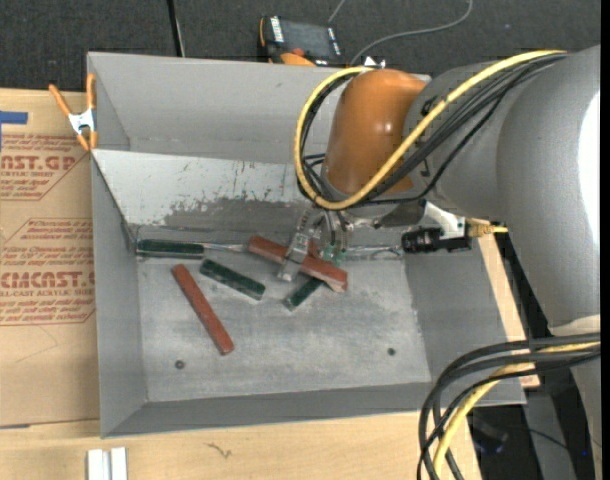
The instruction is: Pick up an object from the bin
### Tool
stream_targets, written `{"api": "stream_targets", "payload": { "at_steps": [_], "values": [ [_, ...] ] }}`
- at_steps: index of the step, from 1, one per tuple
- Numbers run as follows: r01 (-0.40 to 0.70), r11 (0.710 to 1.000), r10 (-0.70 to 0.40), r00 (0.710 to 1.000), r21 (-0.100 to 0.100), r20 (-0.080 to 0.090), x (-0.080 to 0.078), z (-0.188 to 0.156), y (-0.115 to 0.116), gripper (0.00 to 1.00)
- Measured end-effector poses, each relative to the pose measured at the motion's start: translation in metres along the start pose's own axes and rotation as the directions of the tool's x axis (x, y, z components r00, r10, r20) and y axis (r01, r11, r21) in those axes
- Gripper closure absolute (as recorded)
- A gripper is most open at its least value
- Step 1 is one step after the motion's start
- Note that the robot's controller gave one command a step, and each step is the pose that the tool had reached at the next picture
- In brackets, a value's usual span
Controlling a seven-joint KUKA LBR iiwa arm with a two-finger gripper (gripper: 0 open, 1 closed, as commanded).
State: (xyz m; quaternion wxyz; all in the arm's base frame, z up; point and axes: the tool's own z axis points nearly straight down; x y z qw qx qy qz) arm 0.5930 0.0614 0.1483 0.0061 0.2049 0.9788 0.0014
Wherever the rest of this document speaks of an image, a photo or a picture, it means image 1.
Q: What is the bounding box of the dark green flat block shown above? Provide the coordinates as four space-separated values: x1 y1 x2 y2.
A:
283 275 326 313
136 239 207 260
199 258 267 302

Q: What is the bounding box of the red-brown flat block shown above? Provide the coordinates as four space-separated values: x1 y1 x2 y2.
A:
171 263 235 357
247 234 349 294

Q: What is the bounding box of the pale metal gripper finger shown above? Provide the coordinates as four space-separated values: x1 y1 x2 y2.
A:
287 236 313 283
277 234 303 281

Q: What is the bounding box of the black cylinder on white bracket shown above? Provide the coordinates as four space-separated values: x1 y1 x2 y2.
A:
400 200 474 255

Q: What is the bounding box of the grey metal bin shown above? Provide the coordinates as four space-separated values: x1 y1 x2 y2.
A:
86 51 529 439

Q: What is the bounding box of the brown cardboard board red print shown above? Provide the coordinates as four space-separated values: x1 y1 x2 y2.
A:
0 86 102 432

